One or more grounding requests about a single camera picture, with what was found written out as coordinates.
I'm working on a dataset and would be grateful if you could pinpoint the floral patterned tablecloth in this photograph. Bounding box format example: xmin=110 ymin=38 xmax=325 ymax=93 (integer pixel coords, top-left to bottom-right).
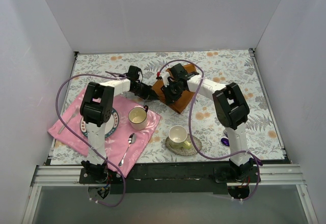
xmin=50 ymin=50 xmax=286 ymax=163

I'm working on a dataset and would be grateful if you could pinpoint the purple fork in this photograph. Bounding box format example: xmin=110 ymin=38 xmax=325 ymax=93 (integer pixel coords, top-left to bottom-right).
xmin=223 ymin=129 xmax=228 ymax=137

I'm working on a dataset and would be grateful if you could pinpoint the white plate green rim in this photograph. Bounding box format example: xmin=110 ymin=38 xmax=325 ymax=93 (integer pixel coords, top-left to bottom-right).
xmin=80 ymin=108 xmax=120 ymax=139

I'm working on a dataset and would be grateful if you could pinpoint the woven round saucer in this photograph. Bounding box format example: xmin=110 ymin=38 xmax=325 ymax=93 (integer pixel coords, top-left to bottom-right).
xmin=165 ymin=134 xmax=203 ymax=156

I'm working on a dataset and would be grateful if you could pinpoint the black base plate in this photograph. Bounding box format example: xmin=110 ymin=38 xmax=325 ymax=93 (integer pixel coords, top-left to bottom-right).
xmin=79 ymin=161 xmax=260 ymax=194

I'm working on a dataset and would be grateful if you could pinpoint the pink floral placemat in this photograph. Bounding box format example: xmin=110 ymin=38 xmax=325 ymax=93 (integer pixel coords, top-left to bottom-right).
xmin=48 ymin=96 xmax=161 ymax=177

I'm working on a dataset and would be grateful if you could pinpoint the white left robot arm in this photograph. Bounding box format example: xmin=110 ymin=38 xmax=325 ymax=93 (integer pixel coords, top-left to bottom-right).
xmin=80 ymin=66 xmax=158 ymax=183

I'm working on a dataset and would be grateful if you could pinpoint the cream mug black handle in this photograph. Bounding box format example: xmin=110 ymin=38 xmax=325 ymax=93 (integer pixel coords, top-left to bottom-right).
xmin=128 ymin=105 xmax=149 ymax=130

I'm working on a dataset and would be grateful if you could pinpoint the pale green teacup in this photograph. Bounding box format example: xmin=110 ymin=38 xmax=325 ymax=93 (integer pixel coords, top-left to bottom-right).
xmin=168 ymin=125 xmax=192 ymax=149

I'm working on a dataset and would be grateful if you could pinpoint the silver spoon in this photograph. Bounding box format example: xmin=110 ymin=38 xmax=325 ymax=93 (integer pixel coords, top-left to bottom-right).
xmin=118 ymin=133 xmax=137 ymax=167

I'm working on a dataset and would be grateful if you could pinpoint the purple spoon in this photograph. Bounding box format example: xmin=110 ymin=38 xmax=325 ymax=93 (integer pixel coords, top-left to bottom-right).
xmin=221 ymin=137 xmax=230 ymax=147

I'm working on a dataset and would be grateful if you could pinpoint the silver fork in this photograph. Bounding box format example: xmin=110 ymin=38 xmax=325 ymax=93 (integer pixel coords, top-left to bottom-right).
xmin=58 ymin=107 xmax=79 ymax=134

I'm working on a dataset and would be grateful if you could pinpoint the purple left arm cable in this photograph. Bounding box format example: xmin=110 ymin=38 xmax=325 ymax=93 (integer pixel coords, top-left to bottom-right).
xmin=56 ymin=70 xmax=127 ymax=207

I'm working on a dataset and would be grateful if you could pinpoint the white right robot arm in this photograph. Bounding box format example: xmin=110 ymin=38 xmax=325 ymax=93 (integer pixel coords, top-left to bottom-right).
xmin=156 ymin=64 xmax=254 ymax=182

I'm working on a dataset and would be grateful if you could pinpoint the aluminium frame rail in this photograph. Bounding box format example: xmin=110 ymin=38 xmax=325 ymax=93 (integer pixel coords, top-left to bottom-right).
xmin=22 ymin=162 xmax=318 ymax=223

